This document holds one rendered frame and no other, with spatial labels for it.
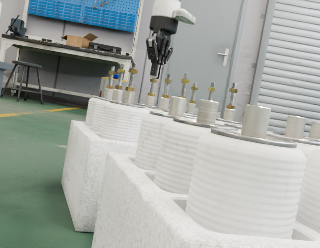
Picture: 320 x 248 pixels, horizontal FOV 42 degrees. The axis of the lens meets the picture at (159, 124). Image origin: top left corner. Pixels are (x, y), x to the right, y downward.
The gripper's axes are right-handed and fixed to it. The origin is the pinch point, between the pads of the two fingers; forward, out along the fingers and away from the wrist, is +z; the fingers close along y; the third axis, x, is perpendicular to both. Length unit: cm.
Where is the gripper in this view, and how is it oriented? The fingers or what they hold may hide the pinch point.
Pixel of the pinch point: (155, 71)
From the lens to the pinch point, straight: 114.0
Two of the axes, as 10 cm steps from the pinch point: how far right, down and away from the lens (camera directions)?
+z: -1.7, 9.8, 0.5
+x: 8.9, 1.8, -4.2
